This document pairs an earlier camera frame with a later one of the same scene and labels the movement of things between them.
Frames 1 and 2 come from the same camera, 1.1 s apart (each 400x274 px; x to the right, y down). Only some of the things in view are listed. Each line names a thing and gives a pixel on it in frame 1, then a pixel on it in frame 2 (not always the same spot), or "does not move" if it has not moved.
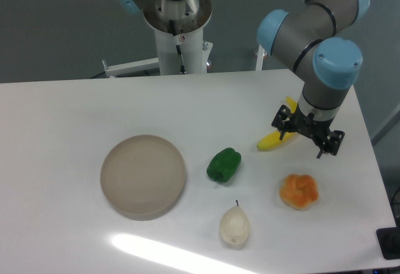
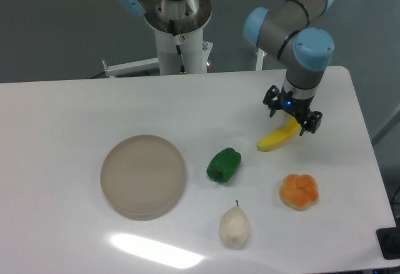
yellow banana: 274,139 does not move
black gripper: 299,122 to 297,107
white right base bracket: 260,58 does not move
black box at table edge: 389,241 does not move
